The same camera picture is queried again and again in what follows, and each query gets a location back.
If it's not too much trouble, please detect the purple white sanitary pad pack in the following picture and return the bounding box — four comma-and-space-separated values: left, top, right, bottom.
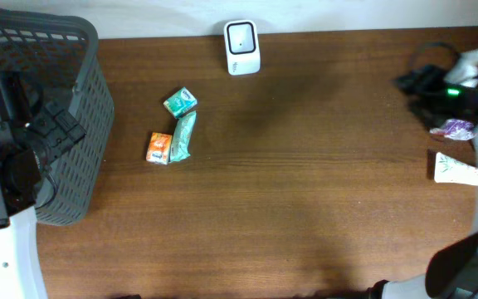
429, 119, 476, 141

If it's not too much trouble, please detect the white green cosmetic tube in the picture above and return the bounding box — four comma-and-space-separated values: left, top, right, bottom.
433, 152, 478, 186

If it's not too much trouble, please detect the small teal tissue packet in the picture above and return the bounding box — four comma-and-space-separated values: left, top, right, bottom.
163, 87, 198, 119

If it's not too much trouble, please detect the teal wet wipes pack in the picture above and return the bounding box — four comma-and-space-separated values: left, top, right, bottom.
169, 111, 197, 162

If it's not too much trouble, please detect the orange small box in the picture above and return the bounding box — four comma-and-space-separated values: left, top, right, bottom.
146, 132, 173, 165

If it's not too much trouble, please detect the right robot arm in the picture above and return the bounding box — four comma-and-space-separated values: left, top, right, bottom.
361, 42, 478, 298

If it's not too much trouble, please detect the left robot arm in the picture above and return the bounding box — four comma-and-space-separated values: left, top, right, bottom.
0, 71, 86, 298

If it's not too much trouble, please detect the white barcode scanner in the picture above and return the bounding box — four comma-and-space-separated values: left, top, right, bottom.
223, 20, 261, 76

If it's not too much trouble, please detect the grey plastic mesh basket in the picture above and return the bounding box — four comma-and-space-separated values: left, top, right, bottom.
0, 8, 115, 226

